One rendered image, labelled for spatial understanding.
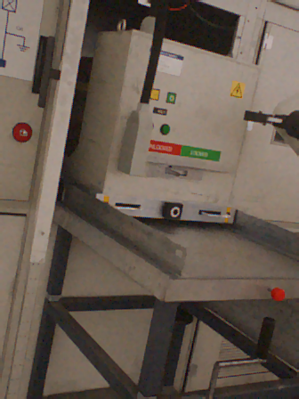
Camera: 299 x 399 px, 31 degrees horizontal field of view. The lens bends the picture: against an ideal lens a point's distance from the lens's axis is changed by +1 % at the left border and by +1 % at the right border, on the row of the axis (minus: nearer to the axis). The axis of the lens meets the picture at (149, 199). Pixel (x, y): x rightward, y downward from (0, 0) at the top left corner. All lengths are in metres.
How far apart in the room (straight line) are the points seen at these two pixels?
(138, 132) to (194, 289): 0.48
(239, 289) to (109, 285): 0.73
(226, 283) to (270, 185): 1.00
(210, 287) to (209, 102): 0.69
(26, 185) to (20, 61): 0.36
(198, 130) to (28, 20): 0.60
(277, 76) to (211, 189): 0.58
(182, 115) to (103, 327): 0.81
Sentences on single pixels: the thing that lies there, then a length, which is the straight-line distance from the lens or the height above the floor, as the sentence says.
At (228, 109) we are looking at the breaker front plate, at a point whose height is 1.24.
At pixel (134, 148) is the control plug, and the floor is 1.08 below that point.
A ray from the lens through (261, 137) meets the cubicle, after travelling 2.15.
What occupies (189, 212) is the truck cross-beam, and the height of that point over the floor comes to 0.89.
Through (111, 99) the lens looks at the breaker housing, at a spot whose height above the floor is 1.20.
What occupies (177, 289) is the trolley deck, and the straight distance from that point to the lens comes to 1.21.
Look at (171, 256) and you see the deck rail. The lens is 1.22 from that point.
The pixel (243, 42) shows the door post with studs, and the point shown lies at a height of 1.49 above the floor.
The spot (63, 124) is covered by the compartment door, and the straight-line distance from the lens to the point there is 1.09.
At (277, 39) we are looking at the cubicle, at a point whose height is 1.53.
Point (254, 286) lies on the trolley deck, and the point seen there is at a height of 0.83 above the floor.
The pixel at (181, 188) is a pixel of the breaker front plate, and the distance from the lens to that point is 1.73.
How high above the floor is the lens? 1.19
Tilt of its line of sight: 9 degrees down
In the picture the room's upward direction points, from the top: 11 degrees clockwise
